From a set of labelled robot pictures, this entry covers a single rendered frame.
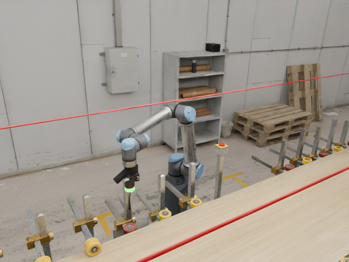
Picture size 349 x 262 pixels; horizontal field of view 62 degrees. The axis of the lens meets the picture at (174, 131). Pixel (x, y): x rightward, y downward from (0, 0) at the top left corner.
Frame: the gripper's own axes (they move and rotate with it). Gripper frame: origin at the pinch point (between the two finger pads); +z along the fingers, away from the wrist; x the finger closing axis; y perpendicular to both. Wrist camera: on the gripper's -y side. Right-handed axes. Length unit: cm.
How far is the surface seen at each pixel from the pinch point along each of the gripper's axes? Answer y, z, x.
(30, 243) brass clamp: -61, 5, -10
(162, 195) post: 20.9, 4.1, -9.6
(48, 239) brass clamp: -52, 7, -10
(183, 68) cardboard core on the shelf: 190, -31, 221
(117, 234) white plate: -10.7, 25.5, -5.8
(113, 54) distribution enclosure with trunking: 80, -57, 224
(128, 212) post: -4.0, 8.0, -9.6
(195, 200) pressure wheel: 41.9, 10.0, -19.3
